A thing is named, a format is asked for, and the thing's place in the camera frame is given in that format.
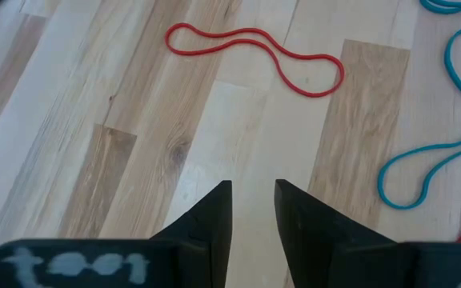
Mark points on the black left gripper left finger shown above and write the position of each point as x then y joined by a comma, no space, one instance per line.
198,264

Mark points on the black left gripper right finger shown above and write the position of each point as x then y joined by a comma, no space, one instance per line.
326,256

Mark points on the teal rubber band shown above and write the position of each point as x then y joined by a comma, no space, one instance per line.
380,184
446,9

